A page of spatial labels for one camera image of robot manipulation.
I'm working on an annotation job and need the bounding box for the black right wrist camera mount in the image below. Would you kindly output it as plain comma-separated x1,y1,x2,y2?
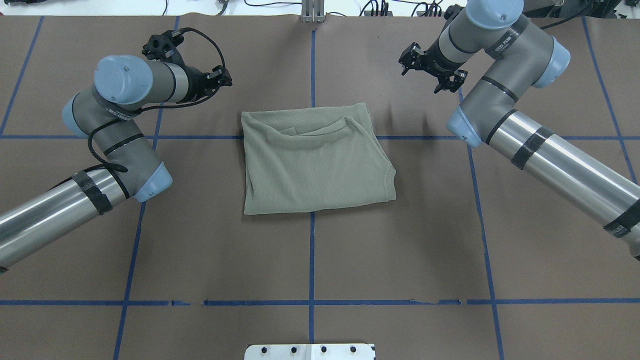
443,4,465,22

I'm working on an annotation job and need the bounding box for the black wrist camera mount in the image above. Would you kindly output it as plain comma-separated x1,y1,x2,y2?
141,30,185,66
443,4,465,22

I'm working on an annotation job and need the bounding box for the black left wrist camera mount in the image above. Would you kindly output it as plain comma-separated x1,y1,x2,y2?
141,30,185,66

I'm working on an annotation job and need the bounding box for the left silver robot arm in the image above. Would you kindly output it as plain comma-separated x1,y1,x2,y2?
1,54,233,273

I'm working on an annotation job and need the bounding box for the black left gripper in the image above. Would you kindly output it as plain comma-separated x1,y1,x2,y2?
187,64,233,101

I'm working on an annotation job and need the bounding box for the olive green long-sleeve shirt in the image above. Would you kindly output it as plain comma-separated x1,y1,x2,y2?
241,102,397,215

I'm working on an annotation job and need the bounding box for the aluminium frame post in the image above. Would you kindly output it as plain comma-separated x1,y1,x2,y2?
300,0,326,24

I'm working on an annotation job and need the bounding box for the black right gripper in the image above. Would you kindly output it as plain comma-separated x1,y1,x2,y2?
398,42,468,94

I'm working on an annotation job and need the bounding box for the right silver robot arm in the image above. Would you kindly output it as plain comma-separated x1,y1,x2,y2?
398,0,640,260

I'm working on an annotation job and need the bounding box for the white pedestal column base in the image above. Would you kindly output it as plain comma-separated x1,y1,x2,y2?
244,342,377,360

